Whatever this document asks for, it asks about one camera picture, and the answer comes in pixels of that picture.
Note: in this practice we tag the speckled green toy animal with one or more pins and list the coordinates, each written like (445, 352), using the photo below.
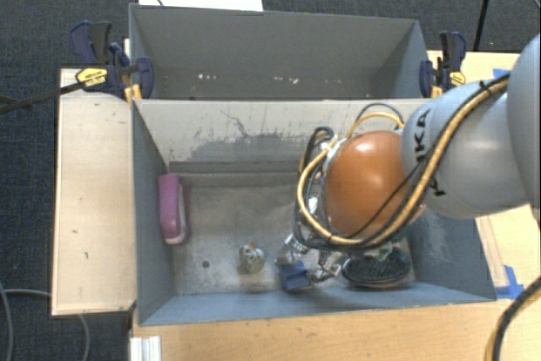
(251, 260)

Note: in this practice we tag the small blue block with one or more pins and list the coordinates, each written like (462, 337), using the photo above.
(296, 278)

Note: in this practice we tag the pale wood flat board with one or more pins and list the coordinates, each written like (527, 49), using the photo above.
(93, 203)

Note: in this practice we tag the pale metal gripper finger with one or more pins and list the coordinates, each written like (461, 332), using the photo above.
(328, 267)
(291, 251)

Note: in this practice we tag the grey metal bin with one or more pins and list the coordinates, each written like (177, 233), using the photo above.
(236, 198)

